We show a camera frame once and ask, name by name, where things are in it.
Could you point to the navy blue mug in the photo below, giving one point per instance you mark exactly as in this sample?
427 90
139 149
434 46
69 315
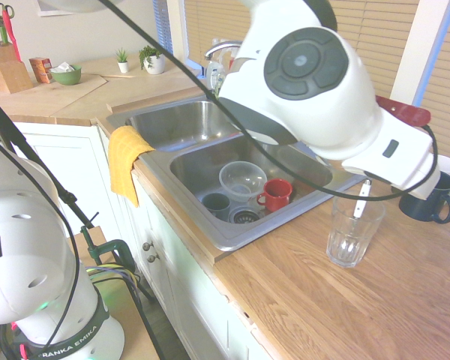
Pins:
420 212

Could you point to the white ceramic mug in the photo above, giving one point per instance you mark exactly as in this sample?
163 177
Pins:
449 165

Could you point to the green metal clamp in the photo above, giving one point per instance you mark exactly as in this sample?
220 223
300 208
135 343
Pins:
108 247

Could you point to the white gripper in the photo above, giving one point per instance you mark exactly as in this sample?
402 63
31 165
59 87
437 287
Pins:
420 183

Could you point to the round metal cabinet knob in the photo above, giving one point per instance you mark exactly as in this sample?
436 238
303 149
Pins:
147 246
152 258

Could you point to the wide beige window blinds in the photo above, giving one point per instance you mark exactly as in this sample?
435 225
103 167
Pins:
378 45

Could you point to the wooden knife block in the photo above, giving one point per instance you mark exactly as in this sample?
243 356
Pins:
11 75

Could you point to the red enamel mug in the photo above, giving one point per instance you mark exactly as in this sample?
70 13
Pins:
275 202

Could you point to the light wooden board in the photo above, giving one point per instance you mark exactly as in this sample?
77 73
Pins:
60 93

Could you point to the round metal drain strainer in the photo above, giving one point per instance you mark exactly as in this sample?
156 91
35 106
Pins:
245 216

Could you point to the stainless steel double sink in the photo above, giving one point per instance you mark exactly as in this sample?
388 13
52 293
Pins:
307 176

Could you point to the clear plastic bowl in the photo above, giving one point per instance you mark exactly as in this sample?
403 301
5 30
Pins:
243 176

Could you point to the spiky plant in white pot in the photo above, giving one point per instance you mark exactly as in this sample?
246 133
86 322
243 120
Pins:
123 65

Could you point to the clear dish soap bottle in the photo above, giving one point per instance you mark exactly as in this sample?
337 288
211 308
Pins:
214 74

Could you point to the white kitchen cabinet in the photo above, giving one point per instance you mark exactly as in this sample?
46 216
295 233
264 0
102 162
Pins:
78 168

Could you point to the chrome gooseneck faucet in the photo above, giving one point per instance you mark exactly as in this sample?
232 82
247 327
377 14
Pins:
221 47

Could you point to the green bowl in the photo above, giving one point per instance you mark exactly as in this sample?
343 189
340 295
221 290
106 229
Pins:
67 78

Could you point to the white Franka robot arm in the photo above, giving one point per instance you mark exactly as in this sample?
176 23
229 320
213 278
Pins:
322 112

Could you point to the red camera mount plate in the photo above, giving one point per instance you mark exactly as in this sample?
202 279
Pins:
408 112

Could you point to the clear drinking glass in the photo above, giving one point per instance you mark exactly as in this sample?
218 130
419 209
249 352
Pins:
345 247

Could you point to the yellow dish cloth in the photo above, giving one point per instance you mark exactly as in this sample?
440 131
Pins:
123 165

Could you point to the grey plastic mug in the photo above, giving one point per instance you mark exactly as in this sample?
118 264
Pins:
215 204

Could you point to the orange cardboard box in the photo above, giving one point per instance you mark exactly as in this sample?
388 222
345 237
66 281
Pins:
39 69

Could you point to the leafy plant in white pot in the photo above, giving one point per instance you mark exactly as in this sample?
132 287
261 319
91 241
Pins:
153 63

